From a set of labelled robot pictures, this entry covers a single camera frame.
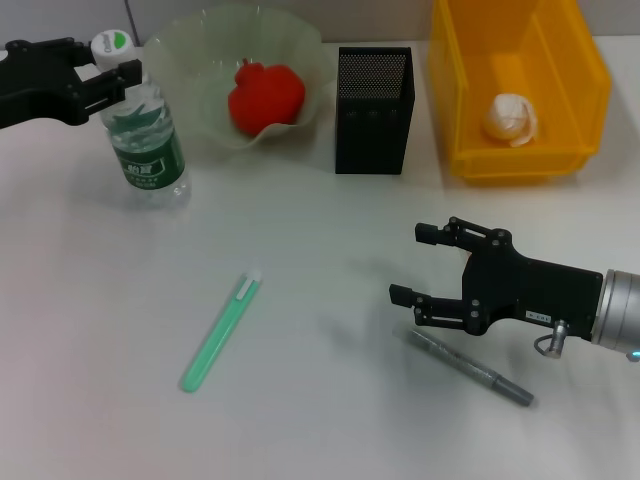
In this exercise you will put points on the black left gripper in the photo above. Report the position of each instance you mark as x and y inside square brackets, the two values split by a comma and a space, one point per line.
[35, 90]

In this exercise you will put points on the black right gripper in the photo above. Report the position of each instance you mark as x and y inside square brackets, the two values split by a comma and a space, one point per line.
[530, 295]

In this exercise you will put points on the clear water bottle green label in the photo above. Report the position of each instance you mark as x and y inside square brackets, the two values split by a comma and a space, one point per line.
[145, 150]

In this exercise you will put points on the white garlic bulb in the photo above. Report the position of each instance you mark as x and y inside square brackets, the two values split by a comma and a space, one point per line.
[510, 120]

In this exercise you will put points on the green pen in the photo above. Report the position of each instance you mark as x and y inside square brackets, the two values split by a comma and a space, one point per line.
[220, 340]

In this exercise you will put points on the grey marker pen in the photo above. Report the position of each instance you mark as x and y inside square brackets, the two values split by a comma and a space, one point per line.
[465, 365]

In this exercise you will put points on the black mesh pen holder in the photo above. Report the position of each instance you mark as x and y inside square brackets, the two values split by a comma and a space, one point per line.
[375, 145]

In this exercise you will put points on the pale green glass bowl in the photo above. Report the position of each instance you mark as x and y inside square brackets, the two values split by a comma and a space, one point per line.
[190, 60]

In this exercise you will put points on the yellow plastic bin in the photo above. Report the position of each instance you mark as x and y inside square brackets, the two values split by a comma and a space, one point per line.
[525, 165]

